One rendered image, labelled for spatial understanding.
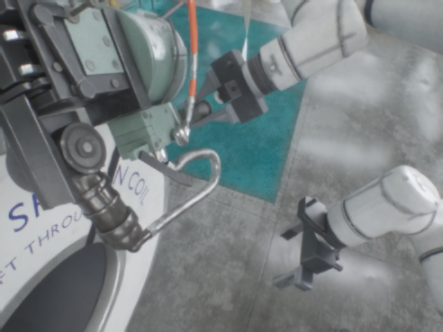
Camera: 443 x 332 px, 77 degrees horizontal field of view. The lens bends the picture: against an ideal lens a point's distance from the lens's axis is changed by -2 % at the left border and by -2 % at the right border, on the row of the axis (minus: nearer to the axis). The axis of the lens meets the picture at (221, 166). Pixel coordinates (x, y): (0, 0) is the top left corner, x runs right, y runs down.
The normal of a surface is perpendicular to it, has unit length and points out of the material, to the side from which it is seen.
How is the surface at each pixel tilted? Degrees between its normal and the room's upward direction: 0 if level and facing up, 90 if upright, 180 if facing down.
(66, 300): 25
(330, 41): 73
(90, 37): 58
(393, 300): 0
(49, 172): 65
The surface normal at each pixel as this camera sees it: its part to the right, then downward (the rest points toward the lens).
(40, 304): 0.01, -0.47
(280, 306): 0.09, -0.64
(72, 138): 0.88, -0.21
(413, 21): -0.97, 0.22
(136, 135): -0.33, 0.33
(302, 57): -0.21, 0.55
